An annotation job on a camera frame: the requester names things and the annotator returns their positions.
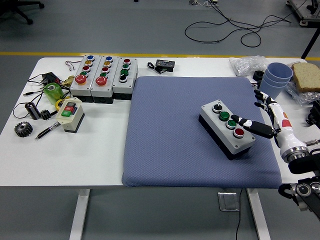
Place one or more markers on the clear bubble wrap bag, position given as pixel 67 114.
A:
pixel 246 65

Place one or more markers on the bread slice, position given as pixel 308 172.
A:
pixel 306 76

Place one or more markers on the yellow tape roll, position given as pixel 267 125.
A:
pixel 58 105

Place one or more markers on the black metal device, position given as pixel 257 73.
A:
pixel 315 112

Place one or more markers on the grey four-button control box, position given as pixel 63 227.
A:
pixel 246 143

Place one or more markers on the grey four-button selector box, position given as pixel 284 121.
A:
pixel 130 72

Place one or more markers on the clear plastic bag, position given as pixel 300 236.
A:
pixel 300 97

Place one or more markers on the black pen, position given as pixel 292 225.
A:
pixel 47 130

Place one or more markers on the silver floor socket plate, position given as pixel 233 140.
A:
pixel 228 201

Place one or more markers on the blue plastic cup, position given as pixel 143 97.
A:
pixel 278 71
pixel 271 91
pixel 268 79

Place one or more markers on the grey five-button control box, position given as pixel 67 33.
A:
pixel 77 87
pixel 110 87

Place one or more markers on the small black gear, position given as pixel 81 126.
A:
pixel 45 115

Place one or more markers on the brass fitting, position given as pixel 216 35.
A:
pixel 68 81

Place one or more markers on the white table leg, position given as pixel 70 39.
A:
pixel 258 215
pixel 80 215

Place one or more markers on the large steel gear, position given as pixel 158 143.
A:
pixel 27 131

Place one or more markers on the aluminium frame cart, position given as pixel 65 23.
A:
pixel 303 12

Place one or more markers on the green wrapped battery pack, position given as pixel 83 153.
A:
pixel 56 95

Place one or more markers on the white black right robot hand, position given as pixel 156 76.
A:
pixel 287 135

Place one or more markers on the cream red-green switch box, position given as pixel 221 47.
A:
pixel 72 120

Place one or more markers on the black office chair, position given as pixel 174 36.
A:
pixel 15 10

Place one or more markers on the black digital meter module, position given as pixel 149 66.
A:
pixel 165 65

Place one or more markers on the blue-grey padded mat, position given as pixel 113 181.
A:
pixel 175 125

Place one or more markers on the black metal post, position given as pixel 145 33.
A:
pixel 310 42

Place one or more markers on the black power adapter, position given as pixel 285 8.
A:
pixel 50 77

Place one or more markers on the black cylindrical capacitor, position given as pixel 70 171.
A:
pixel 33 111

